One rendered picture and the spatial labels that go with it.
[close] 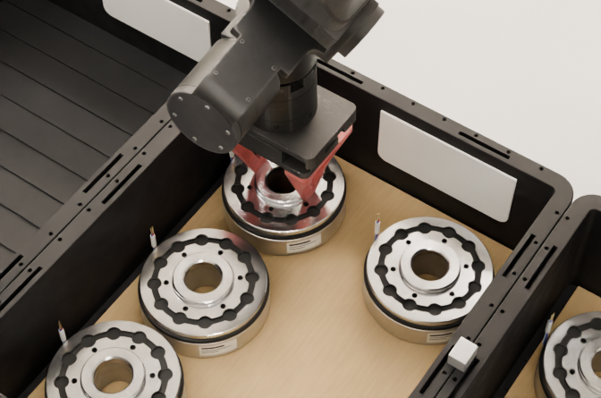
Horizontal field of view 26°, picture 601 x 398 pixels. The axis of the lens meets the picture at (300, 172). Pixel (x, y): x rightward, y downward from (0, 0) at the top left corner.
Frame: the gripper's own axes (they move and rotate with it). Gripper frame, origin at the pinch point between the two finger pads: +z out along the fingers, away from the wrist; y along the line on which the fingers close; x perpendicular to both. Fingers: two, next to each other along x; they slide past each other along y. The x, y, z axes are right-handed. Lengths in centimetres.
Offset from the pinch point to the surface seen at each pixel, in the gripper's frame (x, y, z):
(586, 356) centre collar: -0.6, 28.3, 0.7
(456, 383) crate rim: -11.3, 22.8, -5.9
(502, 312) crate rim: -4.1, 22.4, -4.8
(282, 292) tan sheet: -7.4, 4.9, 4.0
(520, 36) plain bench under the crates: 40.3, 1.9, 18.0
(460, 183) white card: 7.0, 12.6, -0.6
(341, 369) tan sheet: -10.5, 12.8, 4.0
